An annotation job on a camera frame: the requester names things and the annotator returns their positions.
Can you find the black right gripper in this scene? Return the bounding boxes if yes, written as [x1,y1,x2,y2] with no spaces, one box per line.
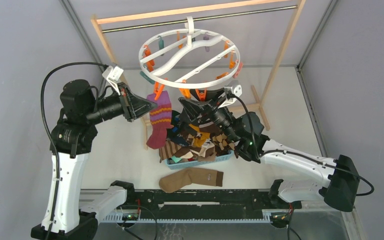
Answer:
[178,87,241,144]

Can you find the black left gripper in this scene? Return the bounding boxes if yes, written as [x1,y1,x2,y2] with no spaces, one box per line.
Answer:
[85,81,157,125]

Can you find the purple striped sock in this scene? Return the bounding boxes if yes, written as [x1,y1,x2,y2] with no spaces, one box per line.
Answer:
[146,90,173,149]

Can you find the orange clothespin clip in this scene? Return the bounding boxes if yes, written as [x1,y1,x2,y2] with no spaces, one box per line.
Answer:
[153,81,165,101]

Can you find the white round clip hanger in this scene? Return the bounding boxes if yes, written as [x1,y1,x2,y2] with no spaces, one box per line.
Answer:
[138,16,243,89]

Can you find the tan brown sock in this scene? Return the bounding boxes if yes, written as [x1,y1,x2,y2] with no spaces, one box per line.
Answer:
[158,167,224,194]

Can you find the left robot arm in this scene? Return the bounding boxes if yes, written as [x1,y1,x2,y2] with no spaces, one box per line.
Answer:
[30,79,157,240]

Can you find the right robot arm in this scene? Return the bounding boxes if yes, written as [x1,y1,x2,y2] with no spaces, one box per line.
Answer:
[178,97,362,212]

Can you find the pile of mixed socks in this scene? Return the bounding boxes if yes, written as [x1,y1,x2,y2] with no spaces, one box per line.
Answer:
[158,110,235,165]

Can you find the teal clothespin clip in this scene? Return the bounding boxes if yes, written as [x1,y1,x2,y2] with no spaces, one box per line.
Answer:
[157,35,165,50]

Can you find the light blue sock basket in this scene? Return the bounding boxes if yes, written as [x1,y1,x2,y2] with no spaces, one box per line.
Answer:
[164,149,235,171]

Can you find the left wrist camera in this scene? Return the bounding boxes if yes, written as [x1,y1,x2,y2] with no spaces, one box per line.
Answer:
[102,65,124,96]

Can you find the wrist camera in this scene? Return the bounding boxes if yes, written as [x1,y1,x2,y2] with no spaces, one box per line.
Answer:
[218,83,242,108]
[102,65,124,96]

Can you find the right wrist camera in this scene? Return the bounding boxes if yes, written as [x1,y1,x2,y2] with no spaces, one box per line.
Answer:
[218,83,242,108]

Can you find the wooden clothes rack frame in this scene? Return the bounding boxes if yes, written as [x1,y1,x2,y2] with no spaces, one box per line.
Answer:
[90,0,307,151]

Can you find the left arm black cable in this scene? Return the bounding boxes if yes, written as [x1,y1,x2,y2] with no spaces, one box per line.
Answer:
[40,61,109,240]

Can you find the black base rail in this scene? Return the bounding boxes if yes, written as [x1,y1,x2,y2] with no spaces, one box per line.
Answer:
[116,182,302,223]

